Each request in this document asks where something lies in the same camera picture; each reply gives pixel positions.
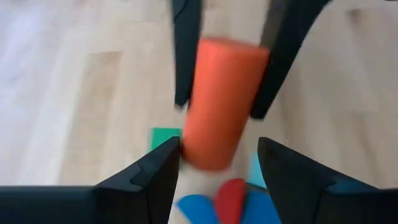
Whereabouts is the red half-round block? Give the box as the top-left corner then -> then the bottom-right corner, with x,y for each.
213,177 -> 249,224

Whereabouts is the light blue square block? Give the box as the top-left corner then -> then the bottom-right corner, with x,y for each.
248,151 -> 268,190

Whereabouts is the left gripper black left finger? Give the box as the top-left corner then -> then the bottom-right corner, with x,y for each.
95,136 -> 182,224

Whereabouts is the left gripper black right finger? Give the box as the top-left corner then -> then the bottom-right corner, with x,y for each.
257,136 -> 379,224

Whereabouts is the orange cylinder block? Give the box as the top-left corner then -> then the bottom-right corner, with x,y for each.
181,36 -> 271,172

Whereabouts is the green half-round block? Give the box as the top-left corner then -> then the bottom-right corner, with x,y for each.
148,126 -> 183,154

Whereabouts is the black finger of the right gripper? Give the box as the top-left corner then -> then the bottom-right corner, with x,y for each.
170,0 -> 203,109
249,0 -> 331,121

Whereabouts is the small blue wedge block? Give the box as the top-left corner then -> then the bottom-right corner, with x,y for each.
175,194 -> 221,224

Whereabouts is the blue cube block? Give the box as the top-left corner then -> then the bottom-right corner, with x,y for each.
241,189 -> 283,224

